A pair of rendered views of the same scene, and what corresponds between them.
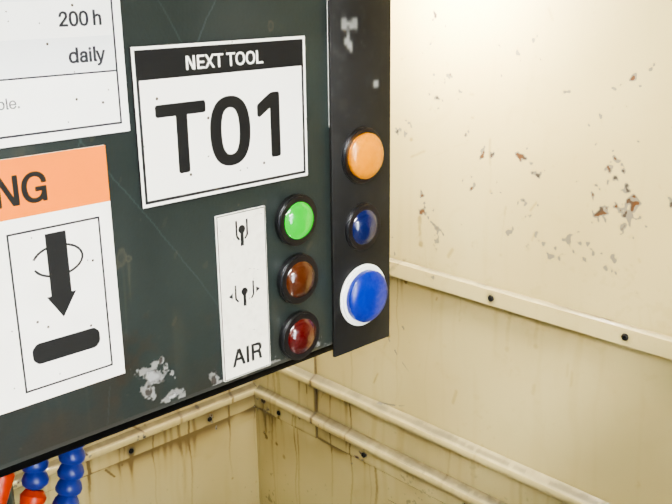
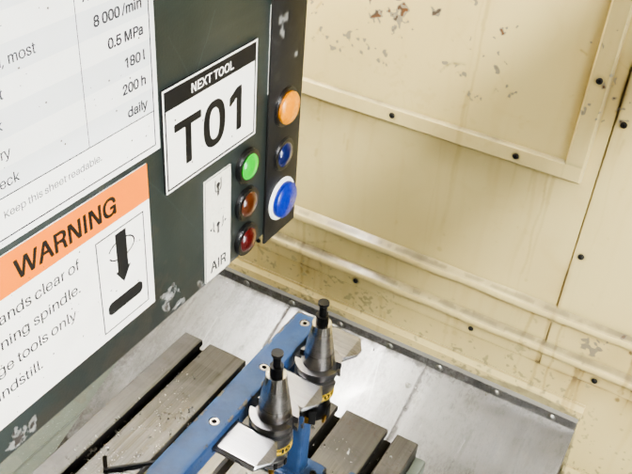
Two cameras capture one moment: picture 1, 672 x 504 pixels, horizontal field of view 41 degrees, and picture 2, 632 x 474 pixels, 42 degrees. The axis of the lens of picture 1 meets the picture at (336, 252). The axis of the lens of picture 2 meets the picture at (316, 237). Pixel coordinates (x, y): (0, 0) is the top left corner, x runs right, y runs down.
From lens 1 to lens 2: 24 cm
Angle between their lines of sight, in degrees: 26
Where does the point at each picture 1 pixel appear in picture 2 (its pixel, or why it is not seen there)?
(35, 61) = (110, 125)
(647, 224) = (413, 27)
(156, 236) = (172, 209)
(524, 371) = (308, 138)
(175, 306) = (181, 248)
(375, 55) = (296, 34)
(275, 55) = (241, 59)
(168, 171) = (180, 165)
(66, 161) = (126, 183)
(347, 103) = (279, 74)
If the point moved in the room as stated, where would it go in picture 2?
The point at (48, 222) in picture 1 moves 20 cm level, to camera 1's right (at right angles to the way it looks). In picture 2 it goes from (117, 227) to (436, 192)
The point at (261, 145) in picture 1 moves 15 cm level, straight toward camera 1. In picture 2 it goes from (230, 125) to (311, 259)
